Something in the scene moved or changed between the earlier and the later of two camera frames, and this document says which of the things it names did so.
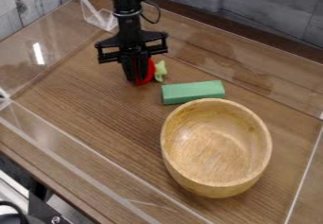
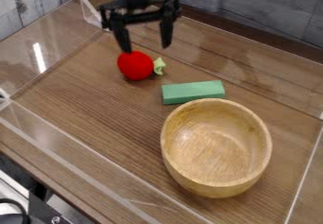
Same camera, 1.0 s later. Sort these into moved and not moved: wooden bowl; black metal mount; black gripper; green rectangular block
Moved: black gripper
Not moved: black metal mount; wooden bowl; green rectangular block
